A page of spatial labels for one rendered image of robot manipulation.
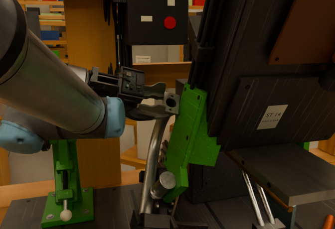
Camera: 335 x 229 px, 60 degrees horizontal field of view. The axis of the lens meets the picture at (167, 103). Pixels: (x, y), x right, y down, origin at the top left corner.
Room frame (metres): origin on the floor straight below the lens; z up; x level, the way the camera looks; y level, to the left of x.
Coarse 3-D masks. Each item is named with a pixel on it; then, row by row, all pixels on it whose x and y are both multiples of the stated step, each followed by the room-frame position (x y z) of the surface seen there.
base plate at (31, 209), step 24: (96, 192) 0.81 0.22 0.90; (120, 192) 0.81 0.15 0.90; (24, 216) 0.69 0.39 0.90; (96, 216) 0.69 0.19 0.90; (120, 216) 0.69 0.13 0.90; (192, 216) 0.69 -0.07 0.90; (216, 216) 0.69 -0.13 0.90; (240, 216) 0.69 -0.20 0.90; (264, 216) 0.69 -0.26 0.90; (312, 216) 0.69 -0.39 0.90
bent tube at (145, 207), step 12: (168, 96) 0.68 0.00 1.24; (168, 108) 0.65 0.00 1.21; (156, 120) 0.72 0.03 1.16; (156, 132) 0.72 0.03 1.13; (156, 144) 0.71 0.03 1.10; (156, 156) 0.69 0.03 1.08; (156, 168) 0.67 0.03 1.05; (144, 180) 0.64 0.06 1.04; (144, 192) 0.61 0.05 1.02; (144, 204) 0.59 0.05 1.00
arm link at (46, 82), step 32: (0, 0) 0.21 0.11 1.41; (0, 32) 0.20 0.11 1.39; (32, 32) 0.28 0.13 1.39; (0, 64) 0.21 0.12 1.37; (32, 64) 0.26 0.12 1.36; (64, 64) 0.34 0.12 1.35; (0, 96) 0.25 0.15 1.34; (32, 96) 0.28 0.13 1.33; (64, 96) 0.32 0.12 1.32; (96, 96) 0.44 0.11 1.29; (64, 128) 0.40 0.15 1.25; (96, 128) 0.45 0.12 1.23
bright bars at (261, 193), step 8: (240, 168) 0.60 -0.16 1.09; (248, 184) 0.57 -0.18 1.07; (256, 184) 0.57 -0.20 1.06; (248, 192) 0.56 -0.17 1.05; (264, 192) 0.56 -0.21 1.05; (264, 200) 0.55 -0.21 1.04; (256, 208) 0.53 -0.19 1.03; (264, 208) 0.54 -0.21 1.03; (256, 216) 0.52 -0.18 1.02; (272, 216) 0.52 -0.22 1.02; (256, 224) 0.51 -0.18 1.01; (264, 224) 0.51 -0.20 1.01; (272, 224) 0.51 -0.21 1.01; (280, 224) 0.51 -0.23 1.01
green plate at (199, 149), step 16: (192, 96) 0.61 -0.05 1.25; (192, 112) 0.58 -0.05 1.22; (176, 128) 0.64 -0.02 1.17; (192, 128) 0.56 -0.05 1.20; (176, 144) 0.61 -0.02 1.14; (192, 144) 0.56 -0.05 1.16; (208, 144) 0.58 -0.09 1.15; (176, 160) 0.59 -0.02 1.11; (192, 160) 0.57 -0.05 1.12; (208, 160) 0.58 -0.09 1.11
